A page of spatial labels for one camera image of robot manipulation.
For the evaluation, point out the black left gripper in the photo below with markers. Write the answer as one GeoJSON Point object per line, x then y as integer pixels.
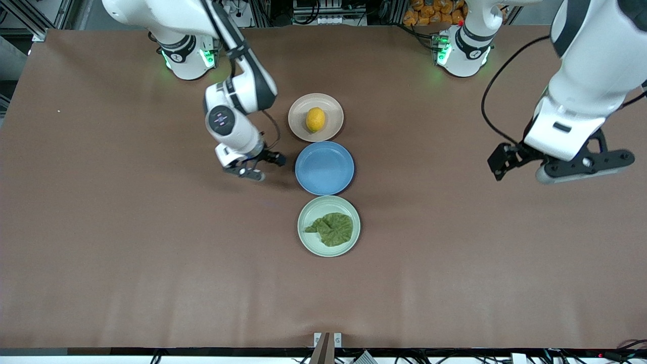
{"type": "Point", "coordinates": [516, 152]}

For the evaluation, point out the bag of oranges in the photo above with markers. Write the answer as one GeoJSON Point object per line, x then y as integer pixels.
{"type": "Point", "coordinates": [434, 12]}

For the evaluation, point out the grey adapter block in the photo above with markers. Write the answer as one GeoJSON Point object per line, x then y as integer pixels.
{"type": "Point", "coordinates": [363, 358]}

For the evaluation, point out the green lettuce leaf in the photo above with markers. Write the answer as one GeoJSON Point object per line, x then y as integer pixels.
{"type": "Point", "coordinates": [333, 228]}

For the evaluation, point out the pale green round plate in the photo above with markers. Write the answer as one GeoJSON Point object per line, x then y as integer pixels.
{"type": "Point", "coordinates": [328, 203]}

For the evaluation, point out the beige round plate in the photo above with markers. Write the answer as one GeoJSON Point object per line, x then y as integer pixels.
{"type": "Point", "coordinates": [299, 119]}

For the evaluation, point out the small white box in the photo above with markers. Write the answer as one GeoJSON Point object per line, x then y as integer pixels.
{"type": "Point", "coordinates": [519, 358]}

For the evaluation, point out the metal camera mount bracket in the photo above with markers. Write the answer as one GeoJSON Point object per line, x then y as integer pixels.
{"type": "Point", "coordinates": [327, 346]}

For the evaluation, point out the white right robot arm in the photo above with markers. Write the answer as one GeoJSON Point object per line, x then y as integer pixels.
{"type": "Point", "coordinates": [237, 126]}

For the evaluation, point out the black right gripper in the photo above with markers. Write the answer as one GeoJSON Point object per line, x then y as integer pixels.
{"type": "Point", "coordinates": [268, 157]}

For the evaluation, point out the yellow lemon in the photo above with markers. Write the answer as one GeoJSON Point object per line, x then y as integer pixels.
{"type": "Point", "coordinates": [315, 120]}

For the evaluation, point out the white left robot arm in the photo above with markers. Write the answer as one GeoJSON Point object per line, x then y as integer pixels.
{"type": "Point", "coordinates": [581, 91]}

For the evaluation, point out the white power strip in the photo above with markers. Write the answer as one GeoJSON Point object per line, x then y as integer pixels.
{"type": "Point", "coordinates": [220, 10]}

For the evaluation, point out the blue round plate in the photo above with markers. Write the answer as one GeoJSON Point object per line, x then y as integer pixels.
{"type": "Point", "coordinates": [324, 168]}

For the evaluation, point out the aluminium frame rail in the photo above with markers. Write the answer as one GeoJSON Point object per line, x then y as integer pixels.
{"type": "Point", "coordinates": [38, 28]}

